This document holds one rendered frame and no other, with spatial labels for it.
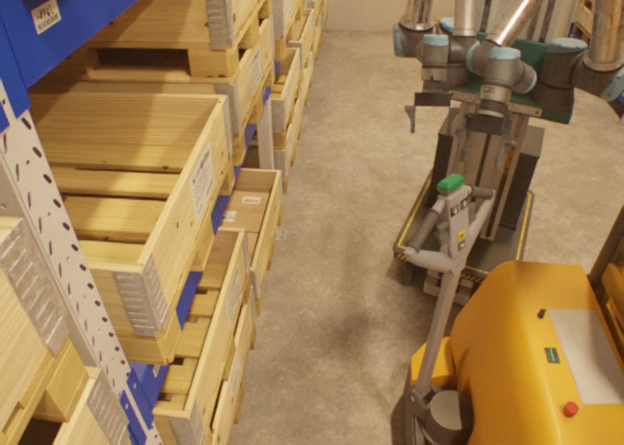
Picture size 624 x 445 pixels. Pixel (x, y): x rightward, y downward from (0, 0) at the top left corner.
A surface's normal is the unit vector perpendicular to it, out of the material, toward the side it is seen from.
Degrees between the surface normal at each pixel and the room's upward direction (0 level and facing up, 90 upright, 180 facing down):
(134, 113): 90
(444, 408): 0
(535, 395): 45
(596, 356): 0
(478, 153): 90
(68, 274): 90
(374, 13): 90
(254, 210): 0
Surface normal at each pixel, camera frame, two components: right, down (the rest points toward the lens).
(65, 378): 1.00, 0.06
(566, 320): 0.00, -0.77
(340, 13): -0.10, 0.63
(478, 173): -0.43, 0.57
